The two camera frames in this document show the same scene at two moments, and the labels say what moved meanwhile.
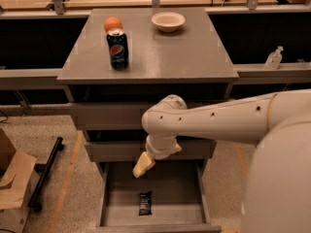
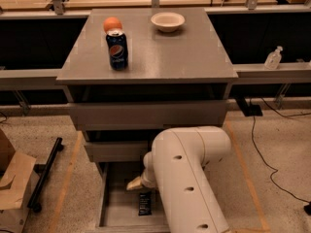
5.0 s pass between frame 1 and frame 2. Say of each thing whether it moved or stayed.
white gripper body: moved
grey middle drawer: stayed
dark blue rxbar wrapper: stayed
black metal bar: stayed
